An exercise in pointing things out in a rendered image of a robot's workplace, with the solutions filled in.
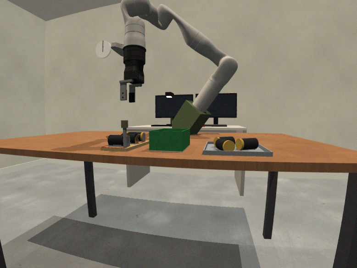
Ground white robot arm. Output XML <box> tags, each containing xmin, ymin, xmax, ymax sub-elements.
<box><xmin>121</xmin><ymin>0</ymin><xmax>238</xmax><ymax>112</ymax></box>

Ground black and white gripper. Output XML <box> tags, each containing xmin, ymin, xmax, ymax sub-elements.
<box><xmin>111</xmin><ymin>31</ymin><xmax>146</xmax><ymax>103</ymax></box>

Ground tan circuit board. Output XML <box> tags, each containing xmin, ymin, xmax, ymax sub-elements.
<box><xmin>101</xmin><ymin>120</ymin><xmax>149</xmax><ymax>152</ymax></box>

